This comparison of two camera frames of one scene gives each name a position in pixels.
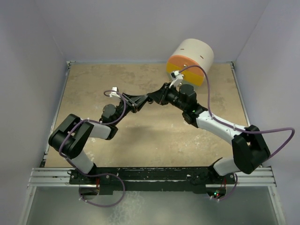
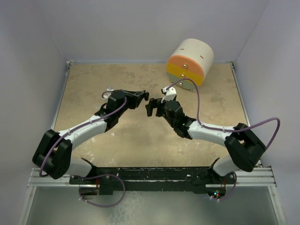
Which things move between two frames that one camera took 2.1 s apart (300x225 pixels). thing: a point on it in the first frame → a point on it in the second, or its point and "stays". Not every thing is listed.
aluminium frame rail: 60,177 stays
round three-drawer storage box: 190,52 stays
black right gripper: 157,96 → 153,102
